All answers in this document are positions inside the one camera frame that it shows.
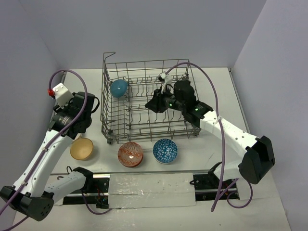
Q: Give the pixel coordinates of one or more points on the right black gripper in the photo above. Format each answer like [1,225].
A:
[156,104]

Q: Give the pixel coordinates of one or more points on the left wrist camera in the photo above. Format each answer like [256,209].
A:
[61,94]

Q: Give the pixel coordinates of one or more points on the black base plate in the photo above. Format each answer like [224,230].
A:
[206,187]
[96,194]

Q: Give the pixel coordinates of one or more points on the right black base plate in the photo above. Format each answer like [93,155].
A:
[206,187]

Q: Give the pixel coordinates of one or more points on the grey wire dish rack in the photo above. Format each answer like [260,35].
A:
[126,118]

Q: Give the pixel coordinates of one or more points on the red patterned bowl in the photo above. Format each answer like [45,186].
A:
[130,154]

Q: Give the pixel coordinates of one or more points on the plain blue bowl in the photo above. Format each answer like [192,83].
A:
[118,88]

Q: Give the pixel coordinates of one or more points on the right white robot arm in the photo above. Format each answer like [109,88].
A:
[257,155]

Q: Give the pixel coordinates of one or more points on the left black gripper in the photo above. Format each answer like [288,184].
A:
[57,108]

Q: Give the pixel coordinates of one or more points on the yellow bowl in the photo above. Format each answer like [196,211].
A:
[81,149]

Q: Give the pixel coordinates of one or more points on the blue patterned bowl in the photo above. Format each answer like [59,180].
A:
[165,151]

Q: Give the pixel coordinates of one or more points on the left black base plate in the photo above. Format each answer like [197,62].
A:
[96,194]

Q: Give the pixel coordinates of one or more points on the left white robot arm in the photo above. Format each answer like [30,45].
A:
[31,195]

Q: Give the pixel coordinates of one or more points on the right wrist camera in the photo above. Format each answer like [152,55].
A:
[165,79]

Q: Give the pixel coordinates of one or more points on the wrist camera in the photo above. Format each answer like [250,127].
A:
[61,94]
[165,79]

